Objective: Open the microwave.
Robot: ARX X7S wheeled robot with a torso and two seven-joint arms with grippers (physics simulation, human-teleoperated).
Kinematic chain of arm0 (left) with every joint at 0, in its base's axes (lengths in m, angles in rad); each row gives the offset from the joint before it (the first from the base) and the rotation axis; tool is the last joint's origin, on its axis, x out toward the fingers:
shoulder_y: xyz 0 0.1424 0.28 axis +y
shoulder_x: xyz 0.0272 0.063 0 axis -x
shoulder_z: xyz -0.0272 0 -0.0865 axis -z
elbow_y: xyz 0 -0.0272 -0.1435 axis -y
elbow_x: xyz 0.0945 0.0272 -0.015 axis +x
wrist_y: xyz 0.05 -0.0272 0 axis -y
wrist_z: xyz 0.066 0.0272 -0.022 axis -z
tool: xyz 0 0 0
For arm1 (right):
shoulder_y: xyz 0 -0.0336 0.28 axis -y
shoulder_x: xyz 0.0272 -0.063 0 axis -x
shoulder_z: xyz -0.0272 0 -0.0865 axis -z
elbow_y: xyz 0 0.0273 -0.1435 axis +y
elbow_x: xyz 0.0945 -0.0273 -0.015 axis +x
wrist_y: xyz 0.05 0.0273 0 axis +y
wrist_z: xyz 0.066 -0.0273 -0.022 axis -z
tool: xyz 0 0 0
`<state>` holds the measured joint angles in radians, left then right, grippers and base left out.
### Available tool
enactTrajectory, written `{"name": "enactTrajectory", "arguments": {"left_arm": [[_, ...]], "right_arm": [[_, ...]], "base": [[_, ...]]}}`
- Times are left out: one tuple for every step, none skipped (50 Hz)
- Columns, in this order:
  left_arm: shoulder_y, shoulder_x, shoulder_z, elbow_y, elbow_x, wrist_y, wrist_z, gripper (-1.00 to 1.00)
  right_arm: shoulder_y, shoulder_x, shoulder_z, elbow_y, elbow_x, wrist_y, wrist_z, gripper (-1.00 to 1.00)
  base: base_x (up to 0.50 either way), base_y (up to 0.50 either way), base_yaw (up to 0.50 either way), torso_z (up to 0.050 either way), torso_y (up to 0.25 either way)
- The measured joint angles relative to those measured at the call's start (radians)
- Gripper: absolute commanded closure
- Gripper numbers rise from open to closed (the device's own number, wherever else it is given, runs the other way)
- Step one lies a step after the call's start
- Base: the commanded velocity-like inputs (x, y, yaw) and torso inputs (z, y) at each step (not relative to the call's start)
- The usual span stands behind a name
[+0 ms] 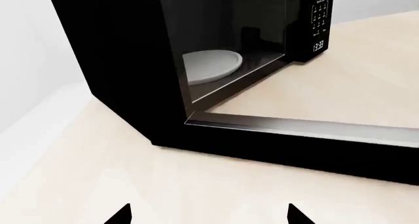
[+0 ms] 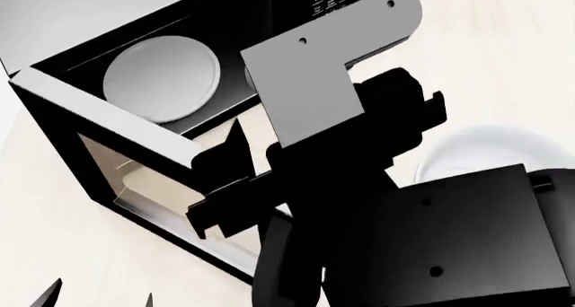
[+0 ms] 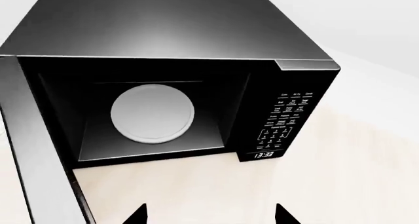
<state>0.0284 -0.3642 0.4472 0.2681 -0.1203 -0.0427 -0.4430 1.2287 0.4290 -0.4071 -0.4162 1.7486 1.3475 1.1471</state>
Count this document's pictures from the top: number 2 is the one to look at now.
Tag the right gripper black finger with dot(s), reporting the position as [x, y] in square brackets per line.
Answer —
[233, 202]
[435, 113]

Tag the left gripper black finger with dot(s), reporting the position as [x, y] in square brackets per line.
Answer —
[149, 302]
[48, 295]

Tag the black glass microwave door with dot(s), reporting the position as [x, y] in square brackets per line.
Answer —
[67, 118]

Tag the black and silver microwave oven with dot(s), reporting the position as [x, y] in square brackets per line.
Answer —
[81, 21]

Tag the white round bowl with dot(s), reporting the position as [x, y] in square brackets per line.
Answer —
[485, 148]

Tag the white round turntable plate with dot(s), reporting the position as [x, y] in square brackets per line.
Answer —
[161, 79]

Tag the grey camera mounting bracket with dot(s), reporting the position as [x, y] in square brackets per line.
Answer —
[305, 85]

